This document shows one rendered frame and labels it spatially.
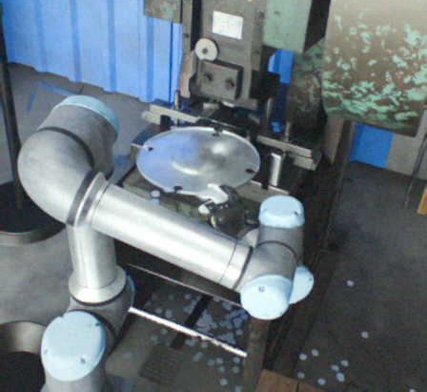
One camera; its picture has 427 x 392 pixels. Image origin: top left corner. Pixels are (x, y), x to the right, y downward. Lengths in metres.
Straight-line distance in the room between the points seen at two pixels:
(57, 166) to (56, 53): 2.49
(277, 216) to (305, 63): 0.77
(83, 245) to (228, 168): 0.42
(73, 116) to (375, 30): 0.50
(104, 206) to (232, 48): 0.66
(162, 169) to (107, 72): 1.87
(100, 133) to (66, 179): 0.14
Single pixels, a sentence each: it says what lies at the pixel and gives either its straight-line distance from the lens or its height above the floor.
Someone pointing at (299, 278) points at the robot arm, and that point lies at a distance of 1.13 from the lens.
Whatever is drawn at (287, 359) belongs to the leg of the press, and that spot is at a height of 0.03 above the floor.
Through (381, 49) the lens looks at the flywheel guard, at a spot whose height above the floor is 1.23.
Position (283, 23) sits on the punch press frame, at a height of 1.12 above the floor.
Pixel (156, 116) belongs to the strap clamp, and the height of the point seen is 0.73.
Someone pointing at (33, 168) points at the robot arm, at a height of 1.07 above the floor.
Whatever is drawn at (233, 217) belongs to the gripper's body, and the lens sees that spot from 1.27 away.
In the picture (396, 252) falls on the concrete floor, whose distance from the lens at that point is 2.58.
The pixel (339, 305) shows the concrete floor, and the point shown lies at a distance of 2.31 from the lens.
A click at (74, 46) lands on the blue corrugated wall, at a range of 3.35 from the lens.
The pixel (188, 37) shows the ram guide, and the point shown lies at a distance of 1.51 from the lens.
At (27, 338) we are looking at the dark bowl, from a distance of 2.13.
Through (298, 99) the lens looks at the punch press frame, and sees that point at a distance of 1.81.
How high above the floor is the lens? 1.65
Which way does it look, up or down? 37 degrees down
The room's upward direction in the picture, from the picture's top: 5 degrees clockwise
